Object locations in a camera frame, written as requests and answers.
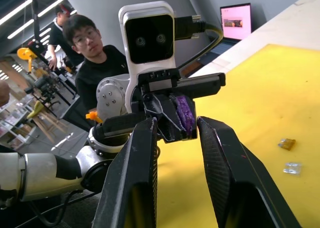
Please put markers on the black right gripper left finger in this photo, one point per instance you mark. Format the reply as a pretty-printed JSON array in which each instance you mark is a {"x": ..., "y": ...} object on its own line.
[{"x": 135, "y": 178}]

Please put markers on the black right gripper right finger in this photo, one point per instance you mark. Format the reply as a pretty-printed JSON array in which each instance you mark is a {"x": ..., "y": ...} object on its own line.
[{"x": 232, "y": 178}]

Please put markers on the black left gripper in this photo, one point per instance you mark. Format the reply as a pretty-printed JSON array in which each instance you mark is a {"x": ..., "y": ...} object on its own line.
[{"x": 200, "y": 84}]

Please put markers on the clear small fuse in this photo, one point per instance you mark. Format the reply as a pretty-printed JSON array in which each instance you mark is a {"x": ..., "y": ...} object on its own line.
[{"x": 292, "y": 168}]

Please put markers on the yellow foam mat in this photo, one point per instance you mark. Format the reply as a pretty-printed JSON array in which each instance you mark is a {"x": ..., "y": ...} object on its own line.
[{"x": 262, "y": 100}]

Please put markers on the person with glasses, black shirt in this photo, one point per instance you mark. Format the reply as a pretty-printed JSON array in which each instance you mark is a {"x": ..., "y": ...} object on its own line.
[{"x": 100, "y": 72}]

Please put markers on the laptop with pink screen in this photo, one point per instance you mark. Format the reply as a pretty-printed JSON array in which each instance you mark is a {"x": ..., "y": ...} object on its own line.
[{"x": 236, "y": 20}]

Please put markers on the yellow-green stool, wooden legs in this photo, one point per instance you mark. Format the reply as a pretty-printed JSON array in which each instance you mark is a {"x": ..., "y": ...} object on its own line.
[{"x": 37, "y": 110}]

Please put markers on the black office chair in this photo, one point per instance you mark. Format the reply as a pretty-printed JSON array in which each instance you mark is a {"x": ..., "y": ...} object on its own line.
[{"x": 43, "y": 86}]

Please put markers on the white shelf unit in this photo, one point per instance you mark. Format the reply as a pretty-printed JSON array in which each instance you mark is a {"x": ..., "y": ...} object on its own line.
[{"x": 15, "y": 127}]

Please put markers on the person with red cap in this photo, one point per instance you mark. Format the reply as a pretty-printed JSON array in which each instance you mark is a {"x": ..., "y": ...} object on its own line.
[{"x": 57, "y": 35}]

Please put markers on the yellow round reel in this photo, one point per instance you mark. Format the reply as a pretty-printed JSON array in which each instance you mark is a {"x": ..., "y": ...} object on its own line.
[{"x": 25, "y": 54}]

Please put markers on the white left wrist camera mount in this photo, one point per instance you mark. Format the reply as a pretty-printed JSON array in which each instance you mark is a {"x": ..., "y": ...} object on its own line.
[{"x": 147, "y": 35}]

